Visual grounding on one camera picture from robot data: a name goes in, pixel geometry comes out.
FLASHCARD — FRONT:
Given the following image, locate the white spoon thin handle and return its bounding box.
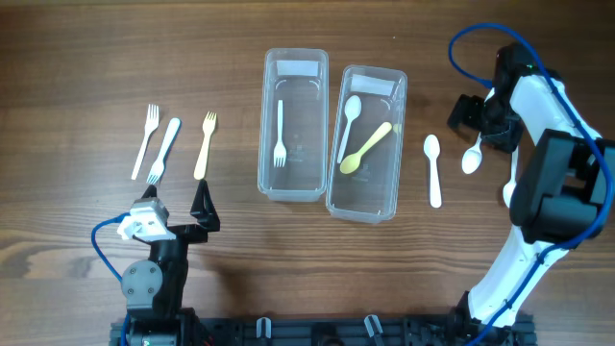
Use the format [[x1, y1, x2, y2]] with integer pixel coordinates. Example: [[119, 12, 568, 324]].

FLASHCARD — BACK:
[[461, 134, 482, 175]]

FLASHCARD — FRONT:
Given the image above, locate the yellow-green plastic spoon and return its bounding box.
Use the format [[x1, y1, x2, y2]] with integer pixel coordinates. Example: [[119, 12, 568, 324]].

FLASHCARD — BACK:
[[340, 122, 392, 174]]

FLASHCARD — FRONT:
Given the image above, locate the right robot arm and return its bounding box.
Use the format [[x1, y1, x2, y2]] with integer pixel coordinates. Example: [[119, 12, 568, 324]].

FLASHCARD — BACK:
[[447, 43, 614, 328]]

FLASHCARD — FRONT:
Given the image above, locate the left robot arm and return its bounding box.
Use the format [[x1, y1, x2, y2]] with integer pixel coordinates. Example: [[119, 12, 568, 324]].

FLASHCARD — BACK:
[[117, 180, 221, 345]]

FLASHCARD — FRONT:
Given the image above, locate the white fork in container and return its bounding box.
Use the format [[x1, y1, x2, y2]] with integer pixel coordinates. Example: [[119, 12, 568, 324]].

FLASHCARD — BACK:
[[273, 100, 286, 168]]

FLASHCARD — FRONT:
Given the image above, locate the right clear plastic container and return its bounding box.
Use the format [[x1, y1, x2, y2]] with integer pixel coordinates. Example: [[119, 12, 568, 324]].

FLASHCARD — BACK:
[[326, 65, 408, 224]]

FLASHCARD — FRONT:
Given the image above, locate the clear plastic container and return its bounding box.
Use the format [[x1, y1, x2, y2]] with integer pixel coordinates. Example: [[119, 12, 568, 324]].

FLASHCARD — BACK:
[[258, 48, 329, 202], [326, 65, 408, 224]]

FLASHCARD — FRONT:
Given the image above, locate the left clear plastic container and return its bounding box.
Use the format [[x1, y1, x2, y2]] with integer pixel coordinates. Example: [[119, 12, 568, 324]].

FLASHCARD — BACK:
[[258, 48, 329, 202]]

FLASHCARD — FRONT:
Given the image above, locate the white plastic fork far left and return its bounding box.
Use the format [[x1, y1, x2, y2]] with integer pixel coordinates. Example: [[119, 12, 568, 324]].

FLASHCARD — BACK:
[[131, 104, 160, 180]]

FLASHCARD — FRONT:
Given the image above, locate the cream wooden fork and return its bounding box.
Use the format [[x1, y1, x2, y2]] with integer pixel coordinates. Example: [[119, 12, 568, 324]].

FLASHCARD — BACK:
[[193, 111, 217, 180]]

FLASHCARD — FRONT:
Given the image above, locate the white fork rounded handle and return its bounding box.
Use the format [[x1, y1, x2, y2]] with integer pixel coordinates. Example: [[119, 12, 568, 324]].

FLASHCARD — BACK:
[[146, 117, 182, 185]]

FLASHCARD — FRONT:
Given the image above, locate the left blue cable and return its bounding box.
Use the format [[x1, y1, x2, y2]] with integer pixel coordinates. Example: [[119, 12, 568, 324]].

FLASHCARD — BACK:
[[90, 212, 132, 346]]

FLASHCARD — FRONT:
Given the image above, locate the blue cable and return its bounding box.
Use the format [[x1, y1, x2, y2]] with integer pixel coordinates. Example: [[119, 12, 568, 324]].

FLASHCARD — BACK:
[[447, 21, 615, 346], [90, 212, 132, 346]]

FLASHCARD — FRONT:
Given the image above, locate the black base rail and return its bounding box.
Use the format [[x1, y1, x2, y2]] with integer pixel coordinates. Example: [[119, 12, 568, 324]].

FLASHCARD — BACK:
[[109, 311, 535, 346]]

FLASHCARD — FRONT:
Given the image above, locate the right blue cable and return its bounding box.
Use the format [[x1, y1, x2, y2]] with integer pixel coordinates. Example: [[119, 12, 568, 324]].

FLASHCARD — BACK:
[[447, 21, 615, 346]]

